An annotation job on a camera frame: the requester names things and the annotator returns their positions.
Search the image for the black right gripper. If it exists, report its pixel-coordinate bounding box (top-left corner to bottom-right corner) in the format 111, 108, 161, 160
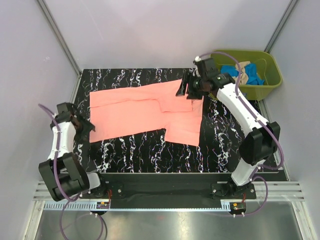
175, 71, 206, 101

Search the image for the pink t shirt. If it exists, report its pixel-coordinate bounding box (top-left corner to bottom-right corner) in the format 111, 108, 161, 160
89, 79, 203, 146

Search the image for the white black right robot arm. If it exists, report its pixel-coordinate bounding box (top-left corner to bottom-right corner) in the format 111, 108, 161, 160
176, 56, 281, 199

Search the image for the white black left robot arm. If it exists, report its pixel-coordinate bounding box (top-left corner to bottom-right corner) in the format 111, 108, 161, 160
38, 102, 108, 202

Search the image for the beige t shirt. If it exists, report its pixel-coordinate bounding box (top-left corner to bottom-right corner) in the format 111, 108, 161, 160
232, 61, 251, 85

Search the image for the blue t shirt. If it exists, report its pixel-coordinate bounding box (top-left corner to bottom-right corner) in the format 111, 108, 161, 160
220, 63, 265, 86

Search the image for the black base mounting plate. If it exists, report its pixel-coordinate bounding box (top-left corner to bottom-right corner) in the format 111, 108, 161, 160
78, 172, 257, 210

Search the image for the olive green plastic bin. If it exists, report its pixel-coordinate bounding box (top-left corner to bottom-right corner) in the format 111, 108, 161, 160
220, 49, 282, 101

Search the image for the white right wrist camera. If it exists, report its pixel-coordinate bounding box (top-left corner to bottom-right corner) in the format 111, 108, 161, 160
193, 56, 202, 64

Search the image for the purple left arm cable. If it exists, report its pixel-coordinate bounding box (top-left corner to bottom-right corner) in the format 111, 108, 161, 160
38, 103, 109, 238

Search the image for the left slotted cable duct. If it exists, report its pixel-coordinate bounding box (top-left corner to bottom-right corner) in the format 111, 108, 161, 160
43, 201, 111, 211

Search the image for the slotted cable duct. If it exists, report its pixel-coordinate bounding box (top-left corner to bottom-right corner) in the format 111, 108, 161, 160
220, 200, 247, 215
43, 201, 111, 211

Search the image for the right slotted cable duct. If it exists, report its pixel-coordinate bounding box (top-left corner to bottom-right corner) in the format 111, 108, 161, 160
220, 200, 247, 215

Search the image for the aluminium frame rail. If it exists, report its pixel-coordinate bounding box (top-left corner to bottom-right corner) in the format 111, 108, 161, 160
32, 181, 305, 202

